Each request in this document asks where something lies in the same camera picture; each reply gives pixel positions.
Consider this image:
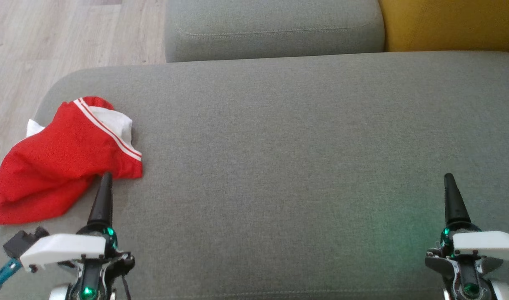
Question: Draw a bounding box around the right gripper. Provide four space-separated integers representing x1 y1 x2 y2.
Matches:
425 173 495 300

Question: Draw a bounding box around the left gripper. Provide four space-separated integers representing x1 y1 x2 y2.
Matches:
70 171 135 300

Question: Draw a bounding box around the red and white garment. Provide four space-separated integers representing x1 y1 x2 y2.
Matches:
0 96 143 225

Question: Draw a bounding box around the black connector block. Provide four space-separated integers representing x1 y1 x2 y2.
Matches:
3 227 50 259

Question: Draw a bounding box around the large grey chaise cushion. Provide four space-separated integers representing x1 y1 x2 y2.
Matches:
0 51 509 300

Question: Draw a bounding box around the yellow sofa backrest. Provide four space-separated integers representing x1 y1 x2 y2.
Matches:
378 0 509 54

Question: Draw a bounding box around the grey sofa seat cushion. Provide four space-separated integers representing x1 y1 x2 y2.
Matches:
165 0 386 63

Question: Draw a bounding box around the thin black cable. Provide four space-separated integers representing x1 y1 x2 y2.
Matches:
120 274 132 300

